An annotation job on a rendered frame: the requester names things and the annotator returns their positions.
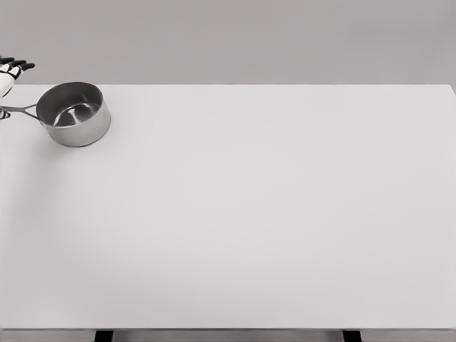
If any steel saucepan with long handle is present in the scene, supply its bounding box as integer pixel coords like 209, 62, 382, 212
0, 81, 112, 147

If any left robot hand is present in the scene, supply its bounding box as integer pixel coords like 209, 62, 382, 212
0, 56, 36, 121

